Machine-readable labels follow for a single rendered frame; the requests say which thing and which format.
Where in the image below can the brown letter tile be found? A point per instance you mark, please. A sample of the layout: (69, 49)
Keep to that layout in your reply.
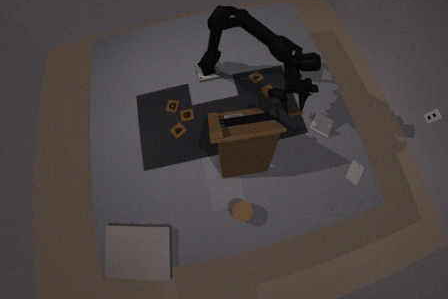
(172, 106)
(255, 77)
(265, 90)
(178, 130)
(187, 115)
(295, 112)

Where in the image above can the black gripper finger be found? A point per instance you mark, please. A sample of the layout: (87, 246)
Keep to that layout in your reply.
(284, 103)
(302, 100)

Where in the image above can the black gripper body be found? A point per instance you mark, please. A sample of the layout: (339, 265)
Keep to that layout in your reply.
(280, 93)

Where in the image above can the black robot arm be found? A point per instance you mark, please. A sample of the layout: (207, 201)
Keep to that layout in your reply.
(280, 47)

